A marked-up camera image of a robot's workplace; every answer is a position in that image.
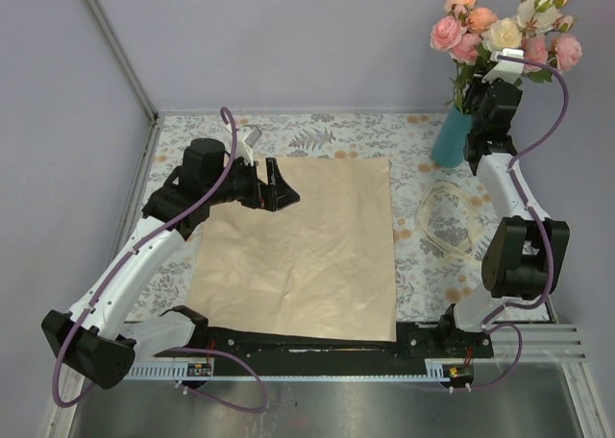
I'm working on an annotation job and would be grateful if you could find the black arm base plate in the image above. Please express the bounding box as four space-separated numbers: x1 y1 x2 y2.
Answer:
153 320 494 362

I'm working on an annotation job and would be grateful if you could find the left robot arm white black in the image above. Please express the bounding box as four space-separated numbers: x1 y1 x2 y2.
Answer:
41 138 300 390

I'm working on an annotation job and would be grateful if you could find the purple cable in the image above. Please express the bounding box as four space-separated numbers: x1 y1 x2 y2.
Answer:
482 56 571 392
51 106 268 414

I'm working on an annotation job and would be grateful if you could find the orange beige wrapping paper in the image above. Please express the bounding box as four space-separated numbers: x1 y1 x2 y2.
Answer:
186 158 396 342

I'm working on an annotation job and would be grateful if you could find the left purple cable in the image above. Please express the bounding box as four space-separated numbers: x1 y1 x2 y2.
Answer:
51 106 268 414

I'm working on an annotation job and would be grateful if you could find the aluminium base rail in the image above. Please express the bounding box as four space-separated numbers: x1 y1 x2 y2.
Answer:
65 323 588 362

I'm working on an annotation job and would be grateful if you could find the teal cylindrical vase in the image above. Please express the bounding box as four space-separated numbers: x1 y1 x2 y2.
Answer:
431 105 472 168

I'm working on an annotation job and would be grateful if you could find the floral patterned table mat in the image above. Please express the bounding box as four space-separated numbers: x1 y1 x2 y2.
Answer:
111 111 550 323

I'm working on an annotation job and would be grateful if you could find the left aluminium frame post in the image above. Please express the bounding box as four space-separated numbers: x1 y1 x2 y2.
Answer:
72 0 160 122

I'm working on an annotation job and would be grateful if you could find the cream printed ribbon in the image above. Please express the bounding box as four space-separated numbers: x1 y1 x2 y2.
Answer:
414 181 495 267

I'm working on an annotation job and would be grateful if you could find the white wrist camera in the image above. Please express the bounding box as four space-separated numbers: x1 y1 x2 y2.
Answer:
235 126 262 165
481 48 524 84

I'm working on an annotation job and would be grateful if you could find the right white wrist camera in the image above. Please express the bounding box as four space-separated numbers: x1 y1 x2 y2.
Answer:
481 48 524 84

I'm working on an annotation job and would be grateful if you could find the white slotted cable duct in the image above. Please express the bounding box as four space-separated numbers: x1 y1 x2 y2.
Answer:
129 358 475 380

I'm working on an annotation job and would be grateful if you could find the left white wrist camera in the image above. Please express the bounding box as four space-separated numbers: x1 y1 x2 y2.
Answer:
235 126 262 165

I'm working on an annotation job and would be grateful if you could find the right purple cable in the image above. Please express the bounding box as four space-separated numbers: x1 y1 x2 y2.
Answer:
482 56 571 392

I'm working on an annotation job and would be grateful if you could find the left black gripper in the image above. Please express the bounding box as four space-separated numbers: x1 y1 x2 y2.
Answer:
206 153 300 211

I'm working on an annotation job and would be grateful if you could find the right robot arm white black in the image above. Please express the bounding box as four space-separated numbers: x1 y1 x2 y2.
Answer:
436 79 570 357

